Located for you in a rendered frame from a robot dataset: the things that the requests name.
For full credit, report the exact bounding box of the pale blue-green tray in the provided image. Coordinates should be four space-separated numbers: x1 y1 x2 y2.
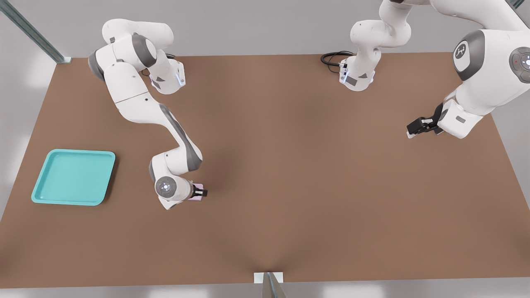
31 149 116 207

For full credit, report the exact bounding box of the black cable loop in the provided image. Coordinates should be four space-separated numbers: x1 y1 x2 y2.
320 51 355 69

